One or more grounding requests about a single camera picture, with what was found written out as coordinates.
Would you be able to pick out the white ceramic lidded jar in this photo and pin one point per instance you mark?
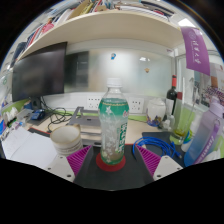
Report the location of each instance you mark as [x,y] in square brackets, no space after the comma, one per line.
[156,110]

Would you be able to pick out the beige shelf with books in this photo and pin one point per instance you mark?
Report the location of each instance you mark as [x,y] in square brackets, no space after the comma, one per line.
[110,28]

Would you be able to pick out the white wall socket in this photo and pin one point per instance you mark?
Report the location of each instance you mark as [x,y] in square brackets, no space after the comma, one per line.
[137,104]
[94,102]

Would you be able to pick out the ceiling light panels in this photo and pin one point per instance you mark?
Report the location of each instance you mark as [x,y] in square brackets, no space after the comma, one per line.
[186,22]

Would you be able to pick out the flat round red coaster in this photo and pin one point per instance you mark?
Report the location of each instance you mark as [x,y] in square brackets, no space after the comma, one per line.
[110,167]

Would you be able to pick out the grey metal laptop stand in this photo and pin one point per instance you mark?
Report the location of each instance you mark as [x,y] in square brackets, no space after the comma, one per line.
[85,121]

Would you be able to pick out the black computer monitor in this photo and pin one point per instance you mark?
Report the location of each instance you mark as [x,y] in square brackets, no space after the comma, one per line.
[38,75]

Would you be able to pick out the green-labelled plastic drink bottle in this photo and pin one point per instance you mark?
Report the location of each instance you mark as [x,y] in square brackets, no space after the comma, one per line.
[114,126]

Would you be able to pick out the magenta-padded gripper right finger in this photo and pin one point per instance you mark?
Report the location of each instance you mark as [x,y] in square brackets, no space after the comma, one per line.
[168,166]

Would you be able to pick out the group photo poster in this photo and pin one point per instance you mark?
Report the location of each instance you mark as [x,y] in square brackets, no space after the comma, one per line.
[215,90]

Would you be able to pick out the dark wine bottle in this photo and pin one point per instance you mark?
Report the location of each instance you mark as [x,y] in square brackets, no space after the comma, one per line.
[171,96]

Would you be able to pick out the purple-blue gradient water bottle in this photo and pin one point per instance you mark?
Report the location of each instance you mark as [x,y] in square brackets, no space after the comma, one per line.
[203,136]

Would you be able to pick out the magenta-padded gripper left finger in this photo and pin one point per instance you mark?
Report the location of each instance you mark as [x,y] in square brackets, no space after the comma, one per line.
[61,166]

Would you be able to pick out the purple hanging pennant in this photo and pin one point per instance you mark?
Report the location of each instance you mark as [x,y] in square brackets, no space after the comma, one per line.
[196,50]

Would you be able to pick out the white paper cup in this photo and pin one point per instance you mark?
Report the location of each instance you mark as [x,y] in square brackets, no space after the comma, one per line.
[66,140]

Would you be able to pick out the clear glass with yellow liquid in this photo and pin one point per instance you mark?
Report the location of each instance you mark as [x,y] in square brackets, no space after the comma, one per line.
[178,133]

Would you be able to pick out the small blue device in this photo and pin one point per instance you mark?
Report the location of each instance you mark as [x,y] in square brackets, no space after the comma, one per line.
[37,115]

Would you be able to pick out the black desk mat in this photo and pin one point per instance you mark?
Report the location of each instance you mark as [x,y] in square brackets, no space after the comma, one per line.
[111,180]

